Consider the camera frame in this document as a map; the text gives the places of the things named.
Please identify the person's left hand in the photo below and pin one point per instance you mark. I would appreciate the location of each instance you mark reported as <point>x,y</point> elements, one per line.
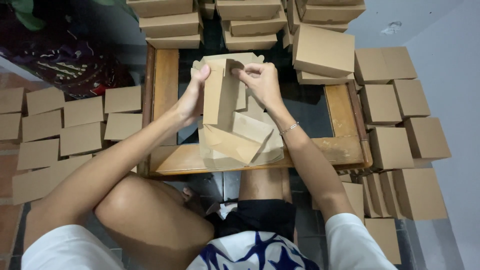
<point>191,101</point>

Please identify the person's right hand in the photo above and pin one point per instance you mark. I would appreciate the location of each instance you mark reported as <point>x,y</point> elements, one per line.
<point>264,88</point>

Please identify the half-folded brown cardboard box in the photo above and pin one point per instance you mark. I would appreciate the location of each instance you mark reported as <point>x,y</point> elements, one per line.
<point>223,93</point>

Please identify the pile of flat cardboard blanks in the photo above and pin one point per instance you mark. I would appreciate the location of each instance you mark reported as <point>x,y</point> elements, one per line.
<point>240,142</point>

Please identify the stacks of closed cardboard boxes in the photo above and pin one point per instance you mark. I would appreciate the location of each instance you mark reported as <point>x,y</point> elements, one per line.
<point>247,22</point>

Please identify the wooden low table glass top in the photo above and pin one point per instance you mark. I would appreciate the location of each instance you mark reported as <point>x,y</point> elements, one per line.
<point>337,112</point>

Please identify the person's right leg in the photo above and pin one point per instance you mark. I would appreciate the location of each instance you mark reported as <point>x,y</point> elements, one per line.
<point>262,183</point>

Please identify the person's leg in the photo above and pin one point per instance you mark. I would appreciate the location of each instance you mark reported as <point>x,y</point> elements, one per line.
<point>150,221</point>
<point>262,183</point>

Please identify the person's left leg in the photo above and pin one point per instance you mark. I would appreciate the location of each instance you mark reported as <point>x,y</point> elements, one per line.
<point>150,221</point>

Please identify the person's black shorts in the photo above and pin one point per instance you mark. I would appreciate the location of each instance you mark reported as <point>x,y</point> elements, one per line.
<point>258,217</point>

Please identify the dark patterned cloth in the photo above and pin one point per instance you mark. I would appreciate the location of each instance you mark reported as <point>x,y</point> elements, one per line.
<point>67,60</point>

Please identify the heap of closed cardboard boxes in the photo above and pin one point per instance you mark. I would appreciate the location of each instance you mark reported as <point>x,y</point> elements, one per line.
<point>397,150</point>
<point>56,131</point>

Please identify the person's white blue-patterned shirt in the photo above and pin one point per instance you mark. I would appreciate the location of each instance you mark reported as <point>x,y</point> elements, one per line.
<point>247,253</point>

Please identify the green plant leaves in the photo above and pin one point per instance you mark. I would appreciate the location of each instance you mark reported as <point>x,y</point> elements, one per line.
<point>26,17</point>

